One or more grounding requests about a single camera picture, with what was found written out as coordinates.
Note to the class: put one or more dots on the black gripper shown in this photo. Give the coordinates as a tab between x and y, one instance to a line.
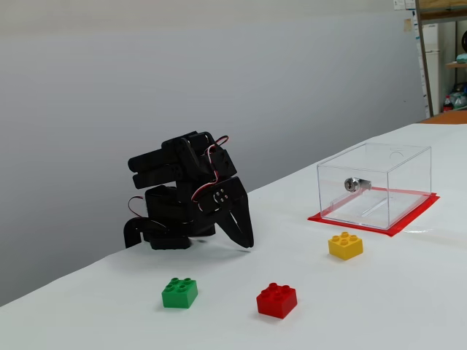
236	200

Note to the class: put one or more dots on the green lego brick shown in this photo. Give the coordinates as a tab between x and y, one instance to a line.
178	295

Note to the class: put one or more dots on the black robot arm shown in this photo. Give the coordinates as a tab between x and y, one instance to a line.
164	160

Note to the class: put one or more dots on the red lego brick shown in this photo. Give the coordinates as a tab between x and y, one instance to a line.
275	302

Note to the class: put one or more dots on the yellow lego brick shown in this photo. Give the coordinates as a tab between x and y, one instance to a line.
344	248

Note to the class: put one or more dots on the transparent plastic box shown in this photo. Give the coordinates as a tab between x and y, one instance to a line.
405	175

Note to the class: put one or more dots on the black table clamp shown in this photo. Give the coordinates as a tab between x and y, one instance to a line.
131	233

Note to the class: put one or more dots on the silver cam lock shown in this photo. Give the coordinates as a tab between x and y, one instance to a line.
354	184

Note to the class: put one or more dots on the red tape square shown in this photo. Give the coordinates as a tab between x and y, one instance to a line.
412	218

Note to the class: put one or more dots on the orange wooden table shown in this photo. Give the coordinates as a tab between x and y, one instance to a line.
448	117

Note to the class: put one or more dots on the red cola bottle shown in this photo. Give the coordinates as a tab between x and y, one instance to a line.
447	105

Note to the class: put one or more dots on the white cabinet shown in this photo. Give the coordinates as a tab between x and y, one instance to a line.
432	65

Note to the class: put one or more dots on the tan paper note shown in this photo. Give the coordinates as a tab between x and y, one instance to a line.
407	24

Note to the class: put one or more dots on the wooden shelf board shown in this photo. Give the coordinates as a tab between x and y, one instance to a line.
458	65

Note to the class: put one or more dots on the teal object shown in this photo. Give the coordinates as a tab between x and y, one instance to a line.
462	58

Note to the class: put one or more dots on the metal shelf frame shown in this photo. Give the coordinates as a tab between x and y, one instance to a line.
423	54

